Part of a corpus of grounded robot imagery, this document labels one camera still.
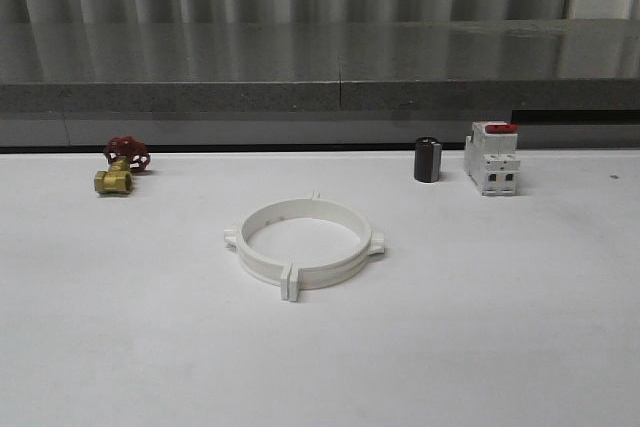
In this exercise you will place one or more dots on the white half pipe clamp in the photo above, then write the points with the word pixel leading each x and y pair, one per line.
pixel 282 273
pixel 334 245

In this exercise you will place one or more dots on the dark cylindrical capacitor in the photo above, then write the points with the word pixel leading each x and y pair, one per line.
pixel 427 160

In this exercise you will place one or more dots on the brass valve red handwheel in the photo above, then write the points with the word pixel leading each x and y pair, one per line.
pixel 125 156

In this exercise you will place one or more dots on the grey stone counter ledge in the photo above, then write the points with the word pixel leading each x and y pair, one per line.
pixel 566 83

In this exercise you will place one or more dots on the white circuit breaker red switch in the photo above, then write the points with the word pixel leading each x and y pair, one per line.
pixel 490 158

